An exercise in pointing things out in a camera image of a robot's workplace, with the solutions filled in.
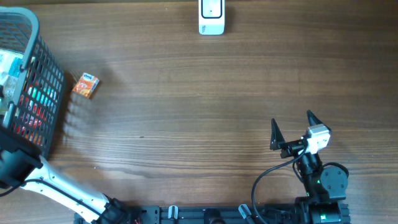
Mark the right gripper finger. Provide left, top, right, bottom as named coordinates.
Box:
left=307, top=110, right=331, bottom=131
left=270, top=118, right=285, bottom=151

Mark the orange tissue pack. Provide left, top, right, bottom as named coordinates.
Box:
left=72, top=73, right=100, bottom=98

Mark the cream snack pouch blue seal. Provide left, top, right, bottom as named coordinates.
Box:
left=1, top=49, right=23, bottom=115

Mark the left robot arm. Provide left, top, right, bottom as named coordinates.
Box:
left=1, top=127, right=132, bottom=223

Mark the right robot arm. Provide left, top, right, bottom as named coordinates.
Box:
left=264, top=110, right=351, bottom=223

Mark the white barcode scanner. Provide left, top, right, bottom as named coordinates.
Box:
left=198, top=0, right=225, bottom=35

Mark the grey plastic shopping basket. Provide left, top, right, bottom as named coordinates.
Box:
left=1, top=7, right=67, bottom=157

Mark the right camera cable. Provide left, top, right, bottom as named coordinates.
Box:
left=251, top=138, right=308, bottom=224

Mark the camera cable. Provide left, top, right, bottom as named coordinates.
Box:
left=251, top=138, right=308, bottom=224
left=0, top=177, right=109, bottom=218

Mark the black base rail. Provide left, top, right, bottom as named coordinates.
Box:
left=73, top=203, right=351, bottom=224

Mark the left camera cable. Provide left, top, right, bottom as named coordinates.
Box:
left=0, top=177, right=109, bottom=218

